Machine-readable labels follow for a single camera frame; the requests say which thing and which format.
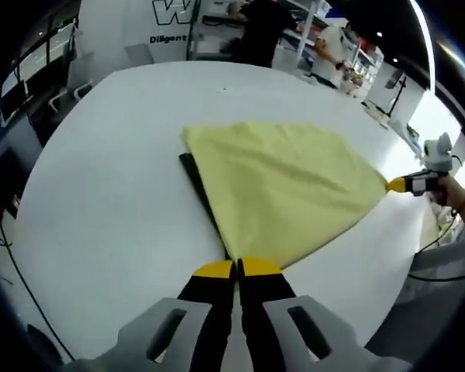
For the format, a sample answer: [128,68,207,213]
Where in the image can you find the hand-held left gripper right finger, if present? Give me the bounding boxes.
[236,255,412,372]

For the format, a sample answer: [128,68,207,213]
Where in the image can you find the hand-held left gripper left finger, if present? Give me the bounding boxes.
[64,260,236,372]

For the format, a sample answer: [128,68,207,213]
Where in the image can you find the yellow garment with dark sleeves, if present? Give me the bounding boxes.
[177,120,391,270]

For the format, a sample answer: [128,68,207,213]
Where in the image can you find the person's right hand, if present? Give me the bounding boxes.
[429,176,465,212]

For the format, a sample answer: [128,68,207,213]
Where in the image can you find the black monitor stand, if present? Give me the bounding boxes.
[387,71,410,117]

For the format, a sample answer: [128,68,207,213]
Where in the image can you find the white ceiling light strip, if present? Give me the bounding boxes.
[408,0,439,94]

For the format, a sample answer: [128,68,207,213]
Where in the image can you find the black oval object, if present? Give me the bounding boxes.
[26,323,65,365]

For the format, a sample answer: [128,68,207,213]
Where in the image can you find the grey mesh chair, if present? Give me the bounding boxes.
[366,232,465,352]

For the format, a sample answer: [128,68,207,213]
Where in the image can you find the grey metal shelving rack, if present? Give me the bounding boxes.
[188,0,326,63]

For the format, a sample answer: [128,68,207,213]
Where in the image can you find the black floor cable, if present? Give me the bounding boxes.
[0,224,77,361]

